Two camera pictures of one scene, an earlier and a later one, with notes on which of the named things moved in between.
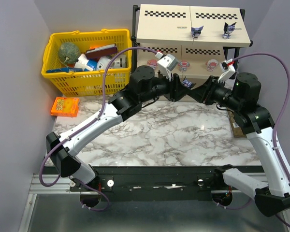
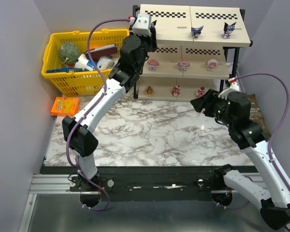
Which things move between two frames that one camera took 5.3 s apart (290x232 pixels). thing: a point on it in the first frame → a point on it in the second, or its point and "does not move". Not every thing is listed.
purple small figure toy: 196,31 does not move
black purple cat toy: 228,29 does not move
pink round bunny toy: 183,65 does not move
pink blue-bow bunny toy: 152,63 does not move
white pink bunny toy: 211,64 does not move
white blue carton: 84,63 does not move
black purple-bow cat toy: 187,83 → 152,27
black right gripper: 208,90 → 208,105
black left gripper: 172,88 → 152,38
